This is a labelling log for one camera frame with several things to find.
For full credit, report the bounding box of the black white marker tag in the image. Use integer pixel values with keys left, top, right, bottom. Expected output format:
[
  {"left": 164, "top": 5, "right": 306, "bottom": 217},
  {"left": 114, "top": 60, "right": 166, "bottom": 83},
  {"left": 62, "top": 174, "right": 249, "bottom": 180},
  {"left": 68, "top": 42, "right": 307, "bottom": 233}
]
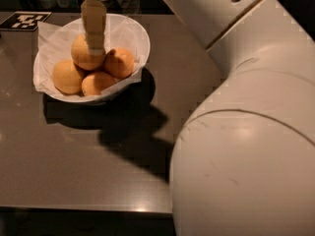
[{"left": 0, "top": 11, "right": 51, "bottom": 31}]

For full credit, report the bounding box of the white paper liner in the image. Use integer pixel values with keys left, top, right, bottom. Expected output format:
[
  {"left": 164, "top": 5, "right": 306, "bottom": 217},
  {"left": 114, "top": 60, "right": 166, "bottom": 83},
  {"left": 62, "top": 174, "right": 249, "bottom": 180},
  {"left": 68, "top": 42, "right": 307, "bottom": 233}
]
[{"left": 32, "top": 17, "right": 146, "bottom": 100}]

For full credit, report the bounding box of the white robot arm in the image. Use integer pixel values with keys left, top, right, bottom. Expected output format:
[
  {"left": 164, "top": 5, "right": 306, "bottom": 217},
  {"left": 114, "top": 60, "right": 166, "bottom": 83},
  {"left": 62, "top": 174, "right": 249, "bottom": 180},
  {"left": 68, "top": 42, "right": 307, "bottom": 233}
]
[{"left": 163, "top": 0, "right": 315, "bottom": 236}]

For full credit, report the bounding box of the white bowl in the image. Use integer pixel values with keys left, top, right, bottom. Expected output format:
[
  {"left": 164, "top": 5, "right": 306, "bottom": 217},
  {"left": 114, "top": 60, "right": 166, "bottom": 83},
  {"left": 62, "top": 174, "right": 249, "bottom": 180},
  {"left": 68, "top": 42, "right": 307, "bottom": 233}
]
[{"left": 33, "top": 13, "right": 152, "bottom": 104}]

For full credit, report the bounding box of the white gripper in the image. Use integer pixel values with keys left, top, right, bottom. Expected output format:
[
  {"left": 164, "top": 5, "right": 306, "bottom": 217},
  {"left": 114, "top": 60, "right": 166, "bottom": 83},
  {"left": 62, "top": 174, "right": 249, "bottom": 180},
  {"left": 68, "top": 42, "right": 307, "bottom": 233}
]
[{"left": 81, "top": 0, "right": 106, "bottom": 55}]

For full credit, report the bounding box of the orange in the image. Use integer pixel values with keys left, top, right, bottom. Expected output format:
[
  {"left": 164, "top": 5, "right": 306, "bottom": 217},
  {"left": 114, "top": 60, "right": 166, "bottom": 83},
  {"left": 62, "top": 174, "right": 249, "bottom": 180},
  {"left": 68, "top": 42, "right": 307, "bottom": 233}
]
[
  {"left": 82, "top": 71, "right": 115, "bottom": 96},
  {"left": 103, "top": 47, "right": 135, "bottom": 79},
  {"left": 52, "top": 59, "right": 86, "bottom": 94},
  {"left": 71, "top": 33, "right": 105, "bottom": 71}
]

